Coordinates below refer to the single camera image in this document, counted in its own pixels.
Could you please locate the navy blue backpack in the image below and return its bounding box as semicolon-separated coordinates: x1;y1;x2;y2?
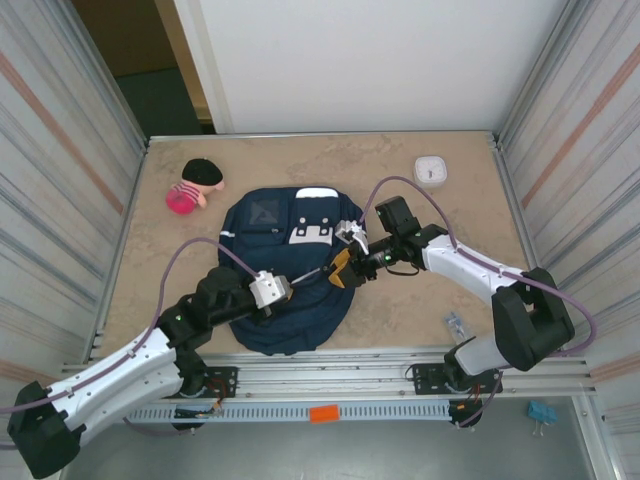
218;185;369;357

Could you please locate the clear plastic pencil case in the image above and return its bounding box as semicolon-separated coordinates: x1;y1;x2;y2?
442;312;470;342

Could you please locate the plush doll with black hair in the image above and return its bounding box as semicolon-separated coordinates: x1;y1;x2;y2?
165;158;226;215

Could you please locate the white square clock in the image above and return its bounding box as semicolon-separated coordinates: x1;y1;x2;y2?
413;155;448;189

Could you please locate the orange tape tag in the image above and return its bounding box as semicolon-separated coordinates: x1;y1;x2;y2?
309;405;340;425

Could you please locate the blue binder clip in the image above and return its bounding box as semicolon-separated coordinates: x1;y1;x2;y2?
525;399;558;439

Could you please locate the brown wooden door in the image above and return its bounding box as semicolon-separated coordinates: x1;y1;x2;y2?
73;0;215;132

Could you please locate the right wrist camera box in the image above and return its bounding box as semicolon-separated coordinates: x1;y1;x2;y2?
335;218;371;246

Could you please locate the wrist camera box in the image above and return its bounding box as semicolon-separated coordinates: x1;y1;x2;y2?
335;218;371;246
248;272;294;310

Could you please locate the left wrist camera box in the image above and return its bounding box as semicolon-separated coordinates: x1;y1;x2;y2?
248;272;294;310

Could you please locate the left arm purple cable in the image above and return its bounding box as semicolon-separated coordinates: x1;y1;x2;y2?
0;237;261;437

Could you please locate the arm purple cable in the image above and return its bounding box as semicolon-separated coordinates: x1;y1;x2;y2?
360;175;599;430
0;237;261;437

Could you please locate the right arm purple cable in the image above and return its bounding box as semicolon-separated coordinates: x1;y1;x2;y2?
360;175;599;430

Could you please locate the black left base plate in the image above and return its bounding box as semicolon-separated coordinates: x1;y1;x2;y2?
149;366;239;400

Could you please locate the aluminium mounting rail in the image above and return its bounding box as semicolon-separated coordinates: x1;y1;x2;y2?
53;349;600;404

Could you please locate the grey slotted cable duct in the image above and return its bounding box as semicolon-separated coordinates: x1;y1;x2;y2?
122;403;454;426

